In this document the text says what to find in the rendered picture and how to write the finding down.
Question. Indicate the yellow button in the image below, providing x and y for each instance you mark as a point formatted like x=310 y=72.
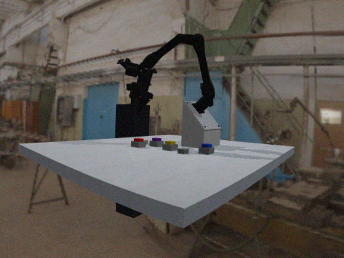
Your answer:
x=170 y=146

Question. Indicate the purple button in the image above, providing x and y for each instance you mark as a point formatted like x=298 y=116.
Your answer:
x=156 y=142

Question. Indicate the blue button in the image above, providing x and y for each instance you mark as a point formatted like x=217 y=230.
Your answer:
x=206 y=149

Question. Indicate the red button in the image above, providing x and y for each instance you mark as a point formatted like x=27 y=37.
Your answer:
x=138 y=142

